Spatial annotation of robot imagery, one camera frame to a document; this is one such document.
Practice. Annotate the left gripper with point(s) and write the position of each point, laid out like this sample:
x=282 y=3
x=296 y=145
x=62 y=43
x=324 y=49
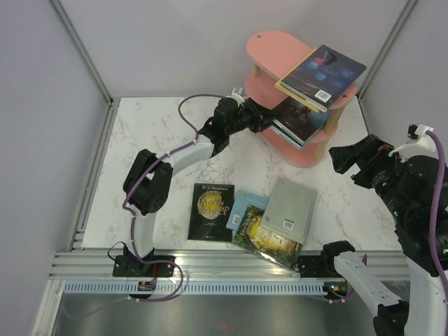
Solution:
x=262 y=116

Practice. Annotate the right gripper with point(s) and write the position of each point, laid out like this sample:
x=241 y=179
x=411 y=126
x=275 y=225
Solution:
x=344 y=155

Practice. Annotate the yellow cover book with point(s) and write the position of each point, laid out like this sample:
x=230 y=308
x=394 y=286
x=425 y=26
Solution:
x=301 y=84

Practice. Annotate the teal ocean cover book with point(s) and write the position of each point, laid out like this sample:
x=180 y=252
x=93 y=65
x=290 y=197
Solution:
x=299 y=134

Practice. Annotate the blue Wuthering Heights book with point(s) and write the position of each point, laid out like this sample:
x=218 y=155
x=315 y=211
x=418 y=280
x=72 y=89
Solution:
x=295 y=112

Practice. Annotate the dark blue Robinson Crusoe book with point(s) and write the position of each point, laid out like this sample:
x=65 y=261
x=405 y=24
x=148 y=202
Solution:
x=337 y=72

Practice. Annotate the black Moon and Sixpence book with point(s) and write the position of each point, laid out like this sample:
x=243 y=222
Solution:
x=210 y=211

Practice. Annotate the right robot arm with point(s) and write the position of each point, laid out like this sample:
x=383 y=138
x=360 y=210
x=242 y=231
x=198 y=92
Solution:
x=422 y=235

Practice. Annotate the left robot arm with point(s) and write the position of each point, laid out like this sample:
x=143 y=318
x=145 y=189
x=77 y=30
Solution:
x=149 y=178

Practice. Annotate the pink three-tier shelf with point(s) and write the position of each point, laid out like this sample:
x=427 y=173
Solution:
x=273 y=54

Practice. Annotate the grey cover book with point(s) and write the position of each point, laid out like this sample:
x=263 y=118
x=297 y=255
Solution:
x=289 y=210

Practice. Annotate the light blue thin book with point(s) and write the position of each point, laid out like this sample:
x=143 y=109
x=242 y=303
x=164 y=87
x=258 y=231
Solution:
x=242 y=200

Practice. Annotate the green forest cover book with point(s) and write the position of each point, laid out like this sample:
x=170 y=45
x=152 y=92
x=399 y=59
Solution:
x=264 y=243

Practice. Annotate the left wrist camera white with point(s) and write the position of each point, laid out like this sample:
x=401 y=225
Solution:
x=236 y=94

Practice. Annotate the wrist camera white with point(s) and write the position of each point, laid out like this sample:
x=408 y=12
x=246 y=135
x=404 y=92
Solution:
x=236 y=94
x=419 y=143

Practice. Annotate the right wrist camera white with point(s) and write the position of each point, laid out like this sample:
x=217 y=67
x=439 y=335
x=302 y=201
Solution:
x=419 y=143

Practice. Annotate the left aluminium corner post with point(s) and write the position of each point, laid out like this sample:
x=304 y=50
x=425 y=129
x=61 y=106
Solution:
x=79 y=46

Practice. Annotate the aluminium corner post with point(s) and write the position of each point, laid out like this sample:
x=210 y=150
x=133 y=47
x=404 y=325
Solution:
x=79 y=46
x=387 y=45

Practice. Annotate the right aluminium corner post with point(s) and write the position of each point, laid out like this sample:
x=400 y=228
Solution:
x=387 y=45

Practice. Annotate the aluminium rail frame front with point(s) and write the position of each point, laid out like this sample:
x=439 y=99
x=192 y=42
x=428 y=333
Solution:
x=216 y=265

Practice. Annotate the white slotted cable duct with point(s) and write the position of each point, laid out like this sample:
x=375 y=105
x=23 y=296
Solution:
x=165 y=287

